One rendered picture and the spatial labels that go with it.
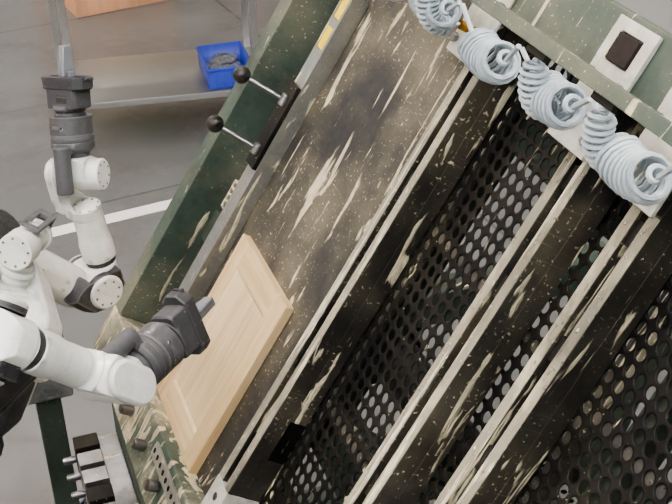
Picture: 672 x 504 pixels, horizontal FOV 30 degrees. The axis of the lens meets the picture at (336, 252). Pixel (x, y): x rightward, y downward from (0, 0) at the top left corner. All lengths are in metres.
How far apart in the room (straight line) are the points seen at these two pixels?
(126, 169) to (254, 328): 3.39
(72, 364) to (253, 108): 1.08
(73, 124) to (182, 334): 0.60
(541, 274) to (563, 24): 0.37
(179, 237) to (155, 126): 3.29
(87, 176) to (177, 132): 3.58
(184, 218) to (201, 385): 0.49
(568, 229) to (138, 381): 0.73
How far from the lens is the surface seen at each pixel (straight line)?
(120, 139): 6.14
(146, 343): 2.10
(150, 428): 2.70
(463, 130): 2.07
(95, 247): 2.68
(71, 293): 2.67
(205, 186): 2.93
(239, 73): 2.64
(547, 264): 1.80
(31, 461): 4.12
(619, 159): 1.51
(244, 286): 2.59
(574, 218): 1.78
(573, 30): 1.86
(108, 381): 2.00
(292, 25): 2.84
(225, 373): 2.55
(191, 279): 2.76
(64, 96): 2.58
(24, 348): 1.90
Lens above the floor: 2.52
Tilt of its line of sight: 30 degrees down
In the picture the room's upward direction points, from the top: 2 degrees counter-clockwise
